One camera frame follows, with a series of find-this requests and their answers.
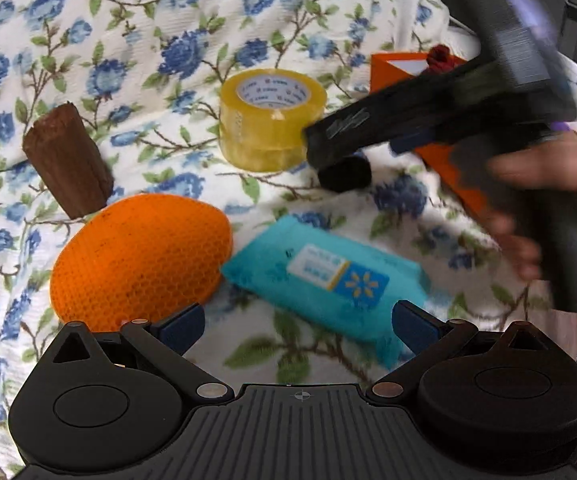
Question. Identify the clear yellow tape roll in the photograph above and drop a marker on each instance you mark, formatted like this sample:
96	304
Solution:
261	117

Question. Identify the orange cardboard box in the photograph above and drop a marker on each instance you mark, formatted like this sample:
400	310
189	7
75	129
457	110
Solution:
413	105

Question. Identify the orange honeycomb silicone mat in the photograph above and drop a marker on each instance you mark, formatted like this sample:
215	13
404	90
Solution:
146	256

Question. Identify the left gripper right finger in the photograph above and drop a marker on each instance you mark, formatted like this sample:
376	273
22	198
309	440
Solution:
415	327

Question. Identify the person's right hand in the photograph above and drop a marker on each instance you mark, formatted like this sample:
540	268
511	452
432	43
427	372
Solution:
549	167

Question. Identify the black scrunchie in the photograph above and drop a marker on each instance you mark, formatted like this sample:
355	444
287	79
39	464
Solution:
350	173

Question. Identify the floral blue sofa cover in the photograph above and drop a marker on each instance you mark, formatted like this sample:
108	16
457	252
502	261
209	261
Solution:
145	76

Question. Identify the brown ribbed cup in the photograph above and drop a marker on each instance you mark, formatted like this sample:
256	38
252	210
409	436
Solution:
68	161

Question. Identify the teal wet wipes pack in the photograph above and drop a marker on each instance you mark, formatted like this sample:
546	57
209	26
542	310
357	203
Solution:
330	281

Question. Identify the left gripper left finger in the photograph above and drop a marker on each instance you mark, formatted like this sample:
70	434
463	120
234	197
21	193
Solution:
181	330

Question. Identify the red scrunchie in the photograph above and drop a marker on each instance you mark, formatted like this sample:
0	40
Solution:
439	60

